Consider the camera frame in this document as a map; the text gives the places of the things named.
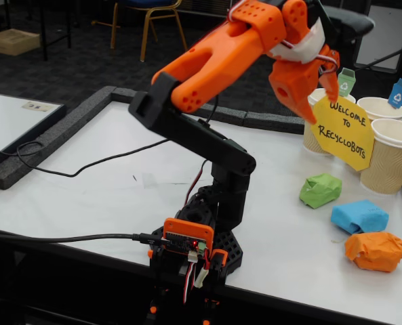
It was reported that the blue recycling bin label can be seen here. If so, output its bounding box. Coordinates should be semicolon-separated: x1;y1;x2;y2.
387;78;402;110

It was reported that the orange controller board mount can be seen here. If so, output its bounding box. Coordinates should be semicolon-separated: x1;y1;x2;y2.
162;217;216;255

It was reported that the white cable connector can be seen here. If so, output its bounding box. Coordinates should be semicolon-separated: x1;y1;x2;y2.
194;267;210;289

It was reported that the brown cardboard box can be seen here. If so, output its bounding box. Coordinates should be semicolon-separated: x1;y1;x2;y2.
0;28;41;57

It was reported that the blue paper ball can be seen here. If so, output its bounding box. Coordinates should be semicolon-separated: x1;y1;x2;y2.
329;199;390;235

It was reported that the green recycling bin label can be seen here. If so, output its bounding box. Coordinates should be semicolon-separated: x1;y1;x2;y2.
336;67;357;98

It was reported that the clear tape strip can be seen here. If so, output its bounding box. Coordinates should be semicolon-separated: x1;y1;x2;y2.
141;172;158;189

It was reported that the thick black usb cable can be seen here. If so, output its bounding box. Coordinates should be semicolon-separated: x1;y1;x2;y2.
0;225;170;245

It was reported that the orange crumpled paper ball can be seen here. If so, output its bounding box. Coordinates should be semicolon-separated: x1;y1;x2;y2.
344;232;402;274

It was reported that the black webcam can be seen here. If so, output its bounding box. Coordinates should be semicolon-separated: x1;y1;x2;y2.
304;0;376;47

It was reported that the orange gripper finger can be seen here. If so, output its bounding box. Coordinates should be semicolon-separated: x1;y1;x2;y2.
288;100;318;125
319;45;340;102

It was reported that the red white black servo wire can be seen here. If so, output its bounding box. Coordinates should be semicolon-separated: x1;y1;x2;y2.
280;39;340;74
181;252;201;305
185;158;211;208

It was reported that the gold frame blue chair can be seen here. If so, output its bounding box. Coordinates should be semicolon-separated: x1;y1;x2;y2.
91;0;190;63

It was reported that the small paper sticker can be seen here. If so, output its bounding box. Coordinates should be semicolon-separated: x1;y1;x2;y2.
21;101;54;112

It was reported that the yellow welcome paper sign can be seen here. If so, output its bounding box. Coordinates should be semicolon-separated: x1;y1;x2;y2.
310;93;376;173

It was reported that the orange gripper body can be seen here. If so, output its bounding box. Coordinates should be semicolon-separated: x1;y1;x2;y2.
268;53;325;104

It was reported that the green paper ball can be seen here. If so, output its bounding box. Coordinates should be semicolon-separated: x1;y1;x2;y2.
298;173;343;210

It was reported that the ribbed beige paper cup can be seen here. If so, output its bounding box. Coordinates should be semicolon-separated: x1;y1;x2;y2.
302;87;357;155
359;118;402;195
355;97;402;123

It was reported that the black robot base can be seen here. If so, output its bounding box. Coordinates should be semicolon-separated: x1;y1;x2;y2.
148;184;245;288

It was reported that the black orange table clamp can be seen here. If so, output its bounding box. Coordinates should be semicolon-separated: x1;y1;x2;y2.
202;248;229;325
145;249;166;325

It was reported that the black metal table frame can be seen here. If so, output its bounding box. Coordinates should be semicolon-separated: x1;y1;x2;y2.
0;0;73;62

